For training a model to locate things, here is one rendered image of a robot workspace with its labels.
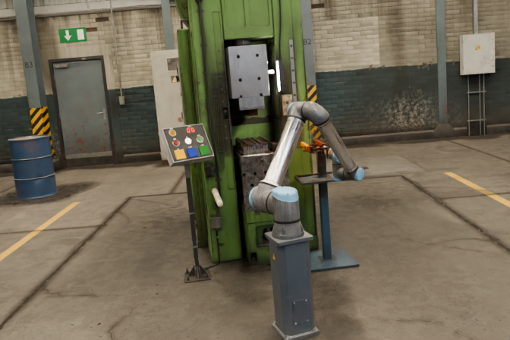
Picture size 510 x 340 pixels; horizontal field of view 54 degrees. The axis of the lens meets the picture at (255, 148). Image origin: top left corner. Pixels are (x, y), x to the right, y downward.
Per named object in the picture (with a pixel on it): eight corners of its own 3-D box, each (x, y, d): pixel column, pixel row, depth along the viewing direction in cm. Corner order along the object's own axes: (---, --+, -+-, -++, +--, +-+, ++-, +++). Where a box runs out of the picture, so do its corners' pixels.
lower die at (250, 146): (268, 152, 403) (267, 141, 402) (243, 155, 400) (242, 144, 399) (259, 146, 444) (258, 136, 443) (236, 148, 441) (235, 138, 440)
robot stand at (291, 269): (319, 333, 297) (313, 236, 288) (285, 343, 290) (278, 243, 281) (303, 318, 318) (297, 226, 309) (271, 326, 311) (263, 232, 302)
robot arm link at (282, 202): (286, 223, 283) (284, 193, 280) (266, 218, 296) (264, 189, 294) (305, 217, 293) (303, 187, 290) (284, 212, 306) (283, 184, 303)
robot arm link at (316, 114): (323, 96, 305) (368, 173, 338) (308, 97, 314) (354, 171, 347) (313, 110, 300) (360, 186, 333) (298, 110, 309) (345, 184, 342)
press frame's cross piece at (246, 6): (274, 36, 406) (269, -24, 399) (223, 40, 400) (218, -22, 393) (264, 41, 449) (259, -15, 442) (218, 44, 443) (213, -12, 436)
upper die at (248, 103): (264, 108, 398) (263, 96, 397) (239, 110, 395) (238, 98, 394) (255, 105, 439) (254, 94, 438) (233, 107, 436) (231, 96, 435)
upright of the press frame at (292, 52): (319, 249, 437) (301, -27, 403) (290, 253, 433) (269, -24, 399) (306, 234, 480) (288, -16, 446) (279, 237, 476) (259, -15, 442)
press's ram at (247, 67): (280, 94, 399) (276, 43, 393) (232, 99, 393) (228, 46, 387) (269, 93, 440) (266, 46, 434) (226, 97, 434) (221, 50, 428)
